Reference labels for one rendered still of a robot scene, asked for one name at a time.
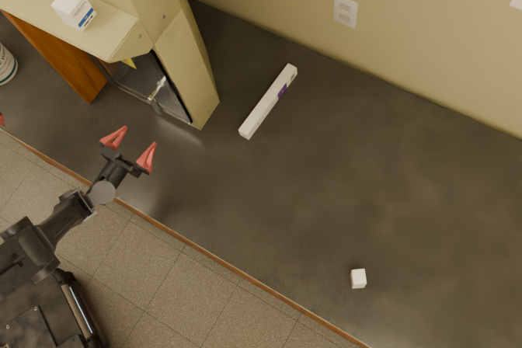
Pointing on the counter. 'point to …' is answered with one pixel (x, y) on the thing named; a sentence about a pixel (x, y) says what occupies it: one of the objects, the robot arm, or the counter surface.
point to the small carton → (74, 8)
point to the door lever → (155, 99)
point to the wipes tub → (7, 65)
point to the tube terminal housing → (150, 17)
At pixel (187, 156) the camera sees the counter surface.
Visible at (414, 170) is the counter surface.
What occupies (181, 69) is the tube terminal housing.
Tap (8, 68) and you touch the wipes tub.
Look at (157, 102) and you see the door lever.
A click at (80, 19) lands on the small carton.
